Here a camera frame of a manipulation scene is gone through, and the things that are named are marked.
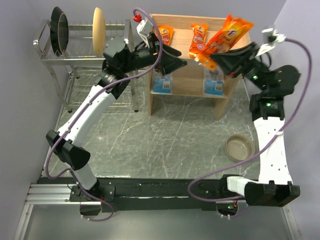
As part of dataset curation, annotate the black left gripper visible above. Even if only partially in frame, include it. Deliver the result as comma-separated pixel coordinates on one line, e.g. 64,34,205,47
121,31,188,76

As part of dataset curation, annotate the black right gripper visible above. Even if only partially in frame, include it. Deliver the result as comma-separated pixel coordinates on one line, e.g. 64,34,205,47
210,41,271,93

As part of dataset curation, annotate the blue razor blister pack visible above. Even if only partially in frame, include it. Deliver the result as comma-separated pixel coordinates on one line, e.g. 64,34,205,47
203,67,225,97
151,72,173,95

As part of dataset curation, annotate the orange razor pack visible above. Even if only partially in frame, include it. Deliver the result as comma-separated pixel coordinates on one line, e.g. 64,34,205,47
189,23,208,58
155,25,174,46
195,14,255,71

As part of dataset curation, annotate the wooden two-tier shelf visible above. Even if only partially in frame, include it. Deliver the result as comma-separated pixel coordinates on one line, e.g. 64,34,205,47
147,14,251,120

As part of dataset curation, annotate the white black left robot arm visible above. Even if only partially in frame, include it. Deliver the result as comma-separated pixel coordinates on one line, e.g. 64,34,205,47
46,33,188,201

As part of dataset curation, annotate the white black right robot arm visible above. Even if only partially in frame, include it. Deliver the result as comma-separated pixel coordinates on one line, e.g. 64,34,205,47
210,42,301,207

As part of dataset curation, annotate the beige wooden plate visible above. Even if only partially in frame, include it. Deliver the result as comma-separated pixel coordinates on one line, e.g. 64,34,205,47
92,7,106,56

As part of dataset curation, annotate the beige ceramic bowl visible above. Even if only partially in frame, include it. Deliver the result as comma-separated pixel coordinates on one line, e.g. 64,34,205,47
224,134,256,162

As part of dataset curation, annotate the metal dish rack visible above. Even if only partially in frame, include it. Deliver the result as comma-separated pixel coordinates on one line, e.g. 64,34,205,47
33,19,139,113

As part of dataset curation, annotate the black plate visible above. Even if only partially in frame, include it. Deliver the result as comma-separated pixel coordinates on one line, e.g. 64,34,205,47
49,6,69,57

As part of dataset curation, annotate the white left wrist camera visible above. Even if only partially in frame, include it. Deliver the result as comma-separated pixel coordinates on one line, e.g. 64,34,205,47
132,13,154,48

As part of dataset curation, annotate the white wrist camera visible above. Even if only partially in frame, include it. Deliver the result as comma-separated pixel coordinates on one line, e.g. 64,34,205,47
255,25,287,58
132,13,154,48

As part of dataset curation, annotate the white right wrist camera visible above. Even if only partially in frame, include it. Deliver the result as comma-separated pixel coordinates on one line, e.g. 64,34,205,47
255,25,287,58

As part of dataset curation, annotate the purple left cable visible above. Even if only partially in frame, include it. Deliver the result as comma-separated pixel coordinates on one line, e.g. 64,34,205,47
45,8,165,222

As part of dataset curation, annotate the purple cable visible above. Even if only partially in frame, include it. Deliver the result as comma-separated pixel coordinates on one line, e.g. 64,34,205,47
45,8,165,222
187,38,313,218

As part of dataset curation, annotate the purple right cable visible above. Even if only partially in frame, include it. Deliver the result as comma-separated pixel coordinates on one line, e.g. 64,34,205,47
187,38,313,218

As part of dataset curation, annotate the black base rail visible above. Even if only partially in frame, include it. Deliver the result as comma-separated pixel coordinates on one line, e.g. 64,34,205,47
68,176,248,213

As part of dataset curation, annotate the aluminium frame rail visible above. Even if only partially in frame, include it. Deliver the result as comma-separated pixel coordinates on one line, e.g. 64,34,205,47
13,184,100,240

